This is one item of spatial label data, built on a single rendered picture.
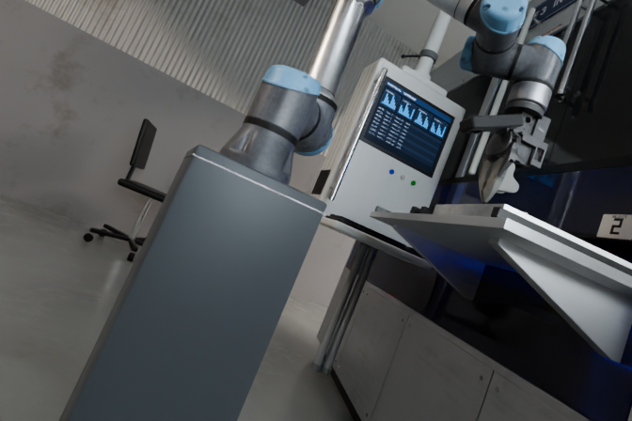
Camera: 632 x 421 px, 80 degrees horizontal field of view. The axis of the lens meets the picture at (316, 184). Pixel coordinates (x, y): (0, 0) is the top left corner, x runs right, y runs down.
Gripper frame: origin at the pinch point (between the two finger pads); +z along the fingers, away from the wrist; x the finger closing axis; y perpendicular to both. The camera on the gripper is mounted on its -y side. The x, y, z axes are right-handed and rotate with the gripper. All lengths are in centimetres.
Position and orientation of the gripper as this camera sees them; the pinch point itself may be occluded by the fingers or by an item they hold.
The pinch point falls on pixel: (482, 194)
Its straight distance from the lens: 81.8
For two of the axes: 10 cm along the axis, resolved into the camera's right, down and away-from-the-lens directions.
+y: 9.0, 4.0, 1.5
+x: -1.8, 0.5, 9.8
